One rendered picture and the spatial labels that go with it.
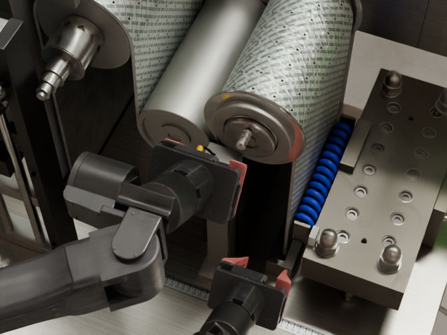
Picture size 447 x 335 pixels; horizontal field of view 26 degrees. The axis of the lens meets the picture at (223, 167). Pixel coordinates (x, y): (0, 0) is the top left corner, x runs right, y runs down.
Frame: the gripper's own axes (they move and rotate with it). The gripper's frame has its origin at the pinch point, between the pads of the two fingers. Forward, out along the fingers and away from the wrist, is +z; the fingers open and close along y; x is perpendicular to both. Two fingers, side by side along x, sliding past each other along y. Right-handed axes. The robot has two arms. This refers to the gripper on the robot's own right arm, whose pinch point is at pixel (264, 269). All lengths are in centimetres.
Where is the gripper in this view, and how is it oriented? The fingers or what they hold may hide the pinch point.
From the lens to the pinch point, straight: 141.7
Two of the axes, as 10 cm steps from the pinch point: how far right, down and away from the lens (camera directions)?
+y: 9.3, 3.0, -2.2
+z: 3.3, -3.7, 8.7
